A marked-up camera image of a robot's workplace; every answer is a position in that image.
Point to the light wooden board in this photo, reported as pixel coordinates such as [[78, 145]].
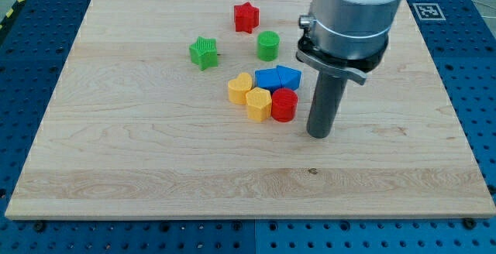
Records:
[[135, 131]]

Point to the red cylinder block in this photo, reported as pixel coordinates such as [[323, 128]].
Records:
[[284, 104]]

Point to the yellow hexagon block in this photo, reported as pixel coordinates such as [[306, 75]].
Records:
[[258, 104]]

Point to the red star block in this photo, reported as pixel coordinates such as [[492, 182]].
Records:
[[246, 17]]

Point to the white fiducial marker tag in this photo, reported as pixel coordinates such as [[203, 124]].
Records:
[[427, 11]]

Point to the green cylinder block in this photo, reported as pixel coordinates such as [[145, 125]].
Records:
[[268, 45]]

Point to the blue pentagon block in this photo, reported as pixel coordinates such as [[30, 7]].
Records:
[[289, 77]]

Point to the green star block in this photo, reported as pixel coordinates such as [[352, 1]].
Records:
[[203, 52]]

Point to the yellow heart block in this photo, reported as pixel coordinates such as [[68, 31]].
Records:
[[238, 87]]

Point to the blue cube block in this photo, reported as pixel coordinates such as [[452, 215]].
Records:
[[268, 79]]

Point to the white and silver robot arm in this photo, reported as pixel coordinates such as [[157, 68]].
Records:
[[346, 38]]

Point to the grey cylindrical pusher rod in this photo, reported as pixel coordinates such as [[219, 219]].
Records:
[[325, 103]]

